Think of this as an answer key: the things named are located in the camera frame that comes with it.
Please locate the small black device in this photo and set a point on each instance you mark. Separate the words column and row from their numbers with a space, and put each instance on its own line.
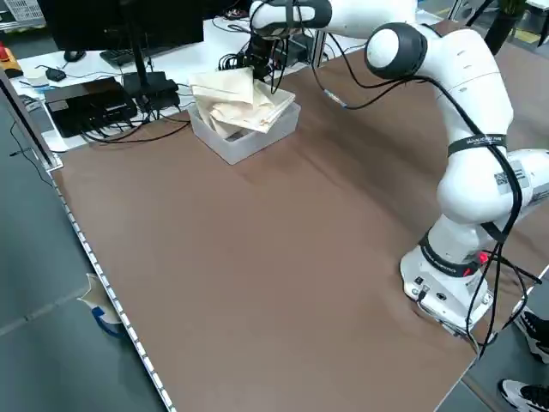
column 56, row 74

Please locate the white desk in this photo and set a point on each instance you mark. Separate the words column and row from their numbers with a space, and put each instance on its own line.
column 206, row 38

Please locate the black monitor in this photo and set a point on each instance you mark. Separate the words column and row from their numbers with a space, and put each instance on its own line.
column 107, row 21

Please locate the black finned electronics box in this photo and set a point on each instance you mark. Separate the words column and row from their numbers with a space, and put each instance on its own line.
column 303, row 44
column 285, row 59

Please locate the black keyboard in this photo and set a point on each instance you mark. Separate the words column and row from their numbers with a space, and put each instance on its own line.
column 122, row 56

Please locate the black flat box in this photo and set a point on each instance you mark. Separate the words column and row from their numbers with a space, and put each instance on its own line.
column 86, row 107

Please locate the cream tablecloth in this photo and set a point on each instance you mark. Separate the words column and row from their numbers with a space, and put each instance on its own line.
column 231, row 94

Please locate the clear plastic box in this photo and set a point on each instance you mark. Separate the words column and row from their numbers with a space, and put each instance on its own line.
column 240, row 148

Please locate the black monitor stand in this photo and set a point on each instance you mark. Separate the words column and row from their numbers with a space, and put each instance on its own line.
column 139, row 64

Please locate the black vase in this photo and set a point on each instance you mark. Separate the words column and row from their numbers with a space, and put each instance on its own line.
column 499, row 30

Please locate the aluminium frame rail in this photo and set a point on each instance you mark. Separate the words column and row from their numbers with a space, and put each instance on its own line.
column 30, row 124

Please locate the red emergency stop button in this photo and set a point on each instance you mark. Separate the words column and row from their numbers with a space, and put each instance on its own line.
column 5, row 53

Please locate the aluminium frame post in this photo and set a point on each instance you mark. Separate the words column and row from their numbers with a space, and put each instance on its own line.
column 321, row 49

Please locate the white blue paper scrap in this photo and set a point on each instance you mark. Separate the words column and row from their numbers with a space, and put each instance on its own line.
column 100, row 307

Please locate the white plastic basket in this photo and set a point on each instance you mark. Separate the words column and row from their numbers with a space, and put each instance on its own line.
column 28, row 8

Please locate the black mouse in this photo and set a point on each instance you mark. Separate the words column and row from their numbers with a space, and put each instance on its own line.
column 75, row 55

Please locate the person's foot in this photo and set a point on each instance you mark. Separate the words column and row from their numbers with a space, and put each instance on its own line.
column 525, row 395
column 534, row 337

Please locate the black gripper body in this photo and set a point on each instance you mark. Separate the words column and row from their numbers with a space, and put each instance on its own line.
column 261, row 50

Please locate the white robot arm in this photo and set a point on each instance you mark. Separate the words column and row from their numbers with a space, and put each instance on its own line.
column 472, row 86

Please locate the purple patterned object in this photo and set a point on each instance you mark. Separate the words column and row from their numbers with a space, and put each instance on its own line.
column 235, row 13

